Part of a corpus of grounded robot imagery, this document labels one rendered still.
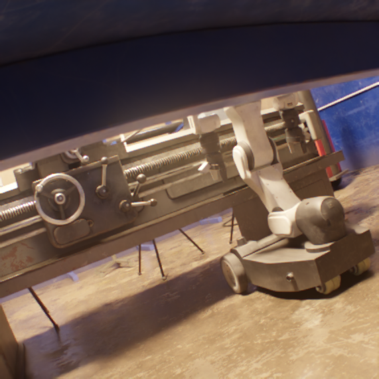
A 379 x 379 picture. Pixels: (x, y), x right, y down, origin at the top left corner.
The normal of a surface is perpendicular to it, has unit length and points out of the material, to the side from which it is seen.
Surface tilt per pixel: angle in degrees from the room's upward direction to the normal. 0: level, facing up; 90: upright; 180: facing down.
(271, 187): 60
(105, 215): 90
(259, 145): 86
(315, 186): 90
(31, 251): 90
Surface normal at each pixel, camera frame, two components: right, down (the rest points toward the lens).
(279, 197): 0.08, -0.54
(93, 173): 0.43, -0.13
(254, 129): 0.35, 0.08
